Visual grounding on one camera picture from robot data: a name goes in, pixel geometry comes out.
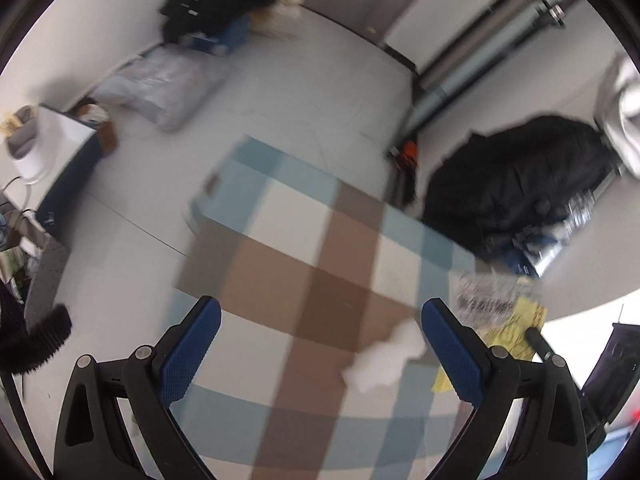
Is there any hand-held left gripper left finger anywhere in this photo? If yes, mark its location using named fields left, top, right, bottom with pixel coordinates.
left=52, top=296, right=222, bottom=480

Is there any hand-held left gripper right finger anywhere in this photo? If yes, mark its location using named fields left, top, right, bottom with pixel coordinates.
left=421, top=298, right=588, bottom=480

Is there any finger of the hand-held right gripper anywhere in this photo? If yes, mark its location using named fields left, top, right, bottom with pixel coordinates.
left=524, top=327, right=566, bottom=361

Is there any yellow plastic bag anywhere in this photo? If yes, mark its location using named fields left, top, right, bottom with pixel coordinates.
left=432, top=297, right=548, bottom=396

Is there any clear printed packet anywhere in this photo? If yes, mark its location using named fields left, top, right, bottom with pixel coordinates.
left=450, top=272, right=541, bottom=331

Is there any white tissue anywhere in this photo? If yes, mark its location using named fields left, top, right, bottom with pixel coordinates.
left=342, top=320, right=426, bottom=395

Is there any plaid bed sheet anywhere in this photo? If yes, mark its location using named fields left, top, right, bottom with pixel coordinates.
left=170, top=135, right=501, bottom=480

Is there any black fuzzy cloth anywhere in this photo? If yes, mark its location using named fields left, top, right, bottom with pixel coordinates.
left=0, top=304, right=72, bottom=375

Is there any black hanging jacket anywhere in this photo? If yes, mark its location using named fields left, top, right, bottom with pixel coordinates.
left=422, top=116, right=621, bottom=261

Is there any grey floor mat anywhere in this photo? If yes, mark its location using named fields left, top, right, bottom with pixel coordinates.
left=25, top=232, right=71, bottom=331

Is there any orange black tool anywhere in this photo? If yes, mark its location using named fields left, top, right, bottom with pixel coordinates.
left=390, top=137, right=421, bottom=173

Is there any dark blue bedside cabinet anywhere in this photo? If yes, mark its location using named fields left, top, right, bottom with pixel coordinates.
left=35, top=104, right=103, bottom=233

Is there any small brown box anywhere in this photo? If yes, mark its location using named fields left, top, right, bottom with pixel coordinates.
left=75, top=102, right=121, bottom=153

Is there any white hanging jacket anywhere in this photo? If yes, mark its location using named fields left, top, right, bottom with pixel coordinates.
left=595, top=55, right=640, bottom=178

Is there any white round container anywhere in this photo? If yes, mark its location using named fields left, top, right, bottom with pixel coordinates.
left=0, top=105, right=53, bottom=186

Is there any clear plastic bag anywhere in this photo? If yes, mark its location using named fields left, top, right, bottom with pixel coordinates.
left=92, top=47, right=226, bottom=133

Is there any beige bag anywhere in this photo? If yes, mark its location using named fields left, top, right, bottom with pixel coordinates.
left=252, top=0, right=303, bottom=41

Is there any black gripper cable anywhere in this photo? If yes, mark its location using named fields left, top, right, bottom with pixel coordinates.
left=0, top=370, right=51, bottom=478

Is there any tangle of cables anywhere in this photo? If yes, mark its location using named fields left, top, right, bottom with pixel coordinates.
left=0, top=175, right=36, bottom=261

